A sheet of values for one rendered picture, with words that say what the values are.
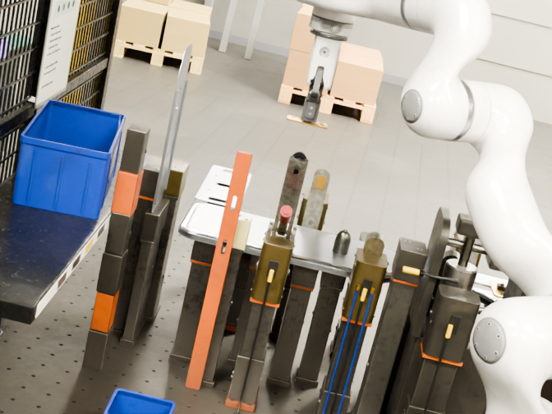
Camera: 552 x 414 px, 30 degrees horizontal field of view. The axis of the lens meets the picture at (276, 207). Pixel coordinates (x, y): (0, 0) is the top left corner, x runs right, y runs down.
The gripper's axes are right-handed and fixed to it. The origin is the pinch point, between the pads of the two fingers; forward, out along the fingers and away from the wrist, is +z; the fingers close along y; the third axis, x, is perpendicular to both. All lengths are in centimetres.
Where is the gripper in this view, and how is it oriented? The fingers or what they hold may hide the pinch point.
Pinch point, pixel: (310, 109)
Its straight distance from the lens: 205.5
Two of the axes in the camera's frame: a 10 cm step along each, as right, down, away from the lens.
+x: -9.7, -2.3, 0.1
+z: -2.2, 9.3, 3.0
